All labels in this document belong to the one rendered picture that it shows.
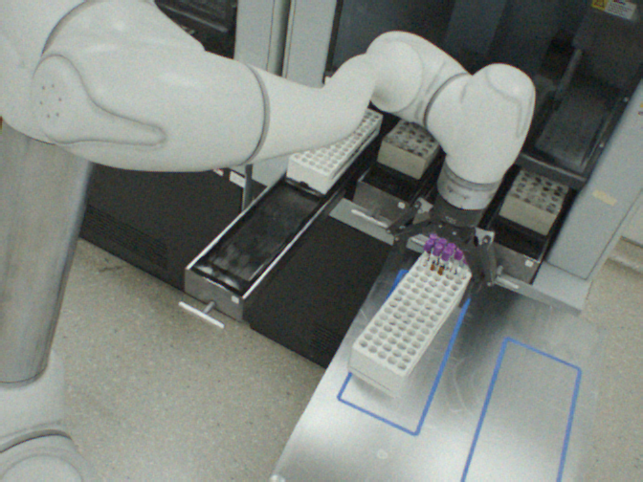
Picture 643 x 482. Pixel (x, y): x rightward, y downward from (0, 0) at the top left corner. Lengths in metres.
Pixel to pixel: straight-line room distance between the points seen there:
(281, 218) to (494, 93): 0.65
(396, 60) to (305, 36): 0.61
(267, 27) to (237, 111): 1.05
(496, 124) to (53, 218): 0.57
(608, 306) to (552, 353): 1.42
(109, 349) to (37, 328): 1.32
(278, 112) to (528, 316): 0.88
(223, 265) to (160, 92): 0.80
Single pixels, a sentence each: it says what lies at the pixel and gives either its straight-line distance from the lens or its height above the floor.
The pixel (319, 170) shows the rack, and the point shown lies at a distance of 1.52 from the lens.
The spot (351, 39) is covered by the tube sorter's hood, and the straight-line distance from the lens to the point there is 1.55.
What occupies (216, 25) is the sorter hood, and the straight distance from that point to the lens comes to 1.72.
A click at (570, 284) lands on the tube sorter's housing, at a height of 0.73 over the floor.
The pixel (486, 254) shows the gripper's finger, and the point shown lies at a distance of 1.15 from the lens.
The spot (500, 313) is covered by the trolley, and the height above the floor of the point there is 0.82.
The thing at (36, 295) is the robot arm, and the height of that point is 1.14.
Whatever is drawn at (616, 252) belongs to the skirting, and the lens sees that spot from 3.01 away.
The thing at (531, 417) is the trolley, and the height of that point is 0.82.
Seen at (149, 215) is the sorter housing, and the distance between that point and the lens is 2.13.
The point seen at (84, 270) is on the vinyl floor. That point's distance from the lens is 2.47.
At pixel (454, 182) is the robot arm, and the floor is 1.18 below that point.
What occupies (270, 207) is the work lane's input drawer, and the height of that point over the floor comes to 0.80.
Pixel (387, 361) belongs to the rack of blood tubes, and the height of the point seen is 0.88.
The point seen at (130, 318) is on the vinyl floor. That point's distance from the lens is 2.32.
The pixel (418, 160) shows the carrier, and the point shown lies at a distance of 1.61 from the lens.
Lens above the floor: 1.81
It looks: 44 degrees down
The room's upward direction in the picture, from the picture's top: 12 degrees clockwise
